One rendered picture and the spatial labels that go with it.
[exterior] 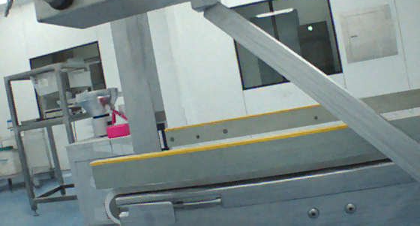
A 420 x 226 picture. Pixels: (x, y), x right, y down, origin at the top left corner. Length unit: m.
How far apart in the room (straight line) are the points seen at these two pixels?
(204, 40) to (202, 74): 0.47
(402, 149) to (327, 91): 0.08
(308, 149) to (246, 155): 0.07
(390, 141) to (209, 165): 0.20
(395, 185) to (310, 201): 0.09
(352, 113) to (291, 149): 0.10
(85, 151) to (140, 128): 2.39
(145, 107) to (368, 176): 0.46
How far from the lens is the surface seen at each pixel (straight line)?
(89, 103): 3.27
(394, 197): 0.45
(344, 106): 0.35
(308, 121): 0.70
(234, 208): 0.45
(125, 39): 0.78
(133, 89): 0.77
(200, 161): 0.44
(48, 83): 4.25
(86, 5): 0.45
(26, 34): 6.99
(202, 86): 5.65
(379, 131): 0.34
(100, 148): 3.09
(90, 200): 3.24
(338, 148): 0.43
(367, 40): 5.54
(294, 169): 0.45
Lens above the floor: 1.02
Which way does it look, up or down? 3 degrees down
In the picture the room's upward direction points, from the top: 11 degrees counter-clockwise
